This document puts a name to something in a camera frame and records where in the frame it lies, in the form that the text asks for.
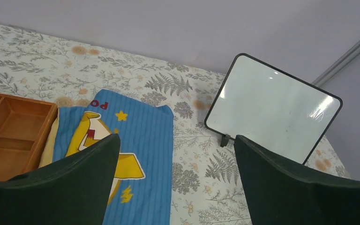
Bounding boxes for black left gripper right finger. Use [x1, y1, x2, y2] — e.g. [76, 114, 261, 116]
[234, 135, 360, 225]

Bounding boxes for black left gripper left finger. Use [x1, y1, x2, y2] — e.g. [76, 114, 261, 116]
[0, 134, 120, 225]

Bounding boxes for black framed whiteboard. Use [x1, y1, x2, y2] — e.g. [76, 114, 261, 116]
[204, 53, 343, 164]

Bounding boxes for blue pikachu cloth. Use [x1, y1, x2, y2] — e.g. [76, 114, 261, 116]
[39, 89, 174, 225]

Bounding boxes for floral tablecloth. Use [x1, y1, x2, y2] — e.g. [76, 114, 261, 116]
[0, 21, 352, 225]

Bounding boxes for wooden compartment tray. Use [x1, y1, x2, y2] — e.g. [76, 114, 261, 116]
[0, 94, 58, 181]

